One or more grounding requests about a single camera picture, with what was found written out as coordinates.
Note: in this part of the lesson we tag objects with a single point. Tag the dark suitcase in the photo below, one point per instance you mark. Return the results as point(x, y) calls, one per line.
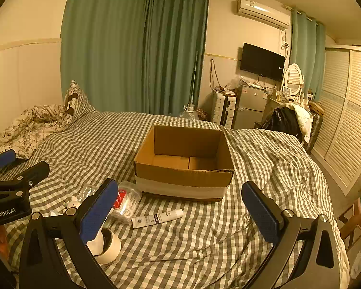
point(316, 132)

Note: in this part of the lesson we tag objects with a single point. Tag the clear water jug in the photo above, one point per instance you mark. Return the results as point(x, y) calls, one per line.
point(189, 114)

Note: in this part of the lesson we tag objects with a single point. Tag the clear plastic packet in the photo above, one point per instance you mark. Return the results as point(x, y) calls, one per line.
point(87, 192)

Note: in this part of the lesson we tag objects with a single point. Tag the clear plastic jar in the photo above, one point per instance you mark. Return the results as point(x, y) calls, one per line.
point(129, 200)

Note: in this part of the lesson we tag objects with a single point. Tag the black wall television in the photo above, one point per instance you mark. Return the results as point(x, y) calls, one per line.
point(261, 61)

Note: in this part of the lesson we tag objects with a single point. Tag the white dressing table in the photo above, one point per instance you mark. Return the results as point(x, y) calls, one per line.
point(273, 102)

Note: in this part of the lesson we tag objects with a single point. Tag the floral bag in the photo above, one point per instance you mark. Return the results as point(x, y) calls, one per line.
point(204, 115)

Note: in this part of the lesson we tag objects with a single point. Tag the white louvred wardrobe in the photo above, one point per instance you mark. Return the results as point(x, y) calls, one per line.
point(346, 105)

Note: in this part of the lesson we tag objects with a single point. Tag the white cream tube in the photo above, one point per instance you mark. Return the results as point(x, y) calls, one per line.
point(158, 218)

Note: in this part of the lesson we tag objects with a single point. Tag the grey fridge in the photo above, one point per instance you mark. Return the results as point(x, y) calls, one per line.
point(249, 108)

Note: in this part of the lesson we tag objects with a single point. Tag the floral patterned blanket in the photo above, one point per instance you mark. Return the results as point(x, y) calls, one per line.
point(33, 123)

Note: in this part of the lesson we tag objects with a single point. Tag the white oval mirror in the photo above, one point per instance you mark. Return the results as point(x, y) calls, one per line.
point(293, 78)

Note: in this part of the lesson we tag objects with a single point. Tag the wide green curtain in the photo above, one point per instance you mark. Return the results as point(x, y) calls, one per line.
point(123, 51)

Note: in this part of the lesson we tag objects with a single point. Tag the brown cardboard box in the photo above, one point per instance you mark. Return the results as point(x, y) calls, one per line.
point(183, 168)

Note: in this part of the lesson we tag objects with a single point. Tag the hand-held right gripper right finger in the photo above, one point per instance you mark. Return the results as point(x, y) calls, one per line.
point(260, 213)

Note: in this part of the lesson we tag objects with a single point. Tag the white mop pole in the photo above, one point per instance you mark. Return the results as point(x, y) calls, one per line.
point(194, 78)

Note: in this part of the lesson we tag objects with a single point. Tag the checked pillow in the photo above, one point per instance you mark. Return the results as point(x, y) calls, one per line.
point(78, 102)

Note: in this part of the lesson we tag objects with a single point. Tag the white tape roll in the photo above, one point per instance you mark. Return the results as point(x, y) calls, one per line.
point(111, 246)

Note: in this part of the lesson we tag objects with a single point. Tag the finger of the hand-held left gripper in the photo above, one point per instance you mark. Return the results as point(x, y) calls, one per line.
point(33, 172)
point(1, 158)

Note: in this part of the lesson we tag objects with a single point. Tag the small white rabbit figurine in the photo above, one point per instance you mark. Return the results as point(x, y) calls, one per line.
point(72, 205)

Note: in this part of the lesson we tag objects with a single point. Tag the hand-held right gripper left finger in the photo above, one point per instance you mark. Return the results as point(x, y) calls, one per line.
point(97, 213)

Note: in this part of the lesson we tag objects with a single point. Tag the white suitcase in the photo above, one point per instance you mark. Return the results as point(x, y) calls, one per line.
point(224, 108)

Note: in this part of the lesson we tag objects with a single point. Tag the white jacket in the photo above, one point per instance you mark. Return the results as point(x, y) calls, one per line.
point(303, 117)

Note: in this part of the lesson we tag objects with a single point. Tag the narrow green curtain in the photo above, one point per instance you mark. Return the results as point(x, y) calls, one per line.
point(306, 54)

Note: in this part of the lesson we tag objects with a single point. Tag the white air conditioner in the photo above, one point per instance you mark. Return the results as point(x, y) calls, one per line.
point(263, 11)

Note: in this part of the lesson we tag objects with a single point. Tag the clear plastic bag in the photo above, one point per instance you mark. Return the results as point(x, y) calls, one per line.
point(236, 83)

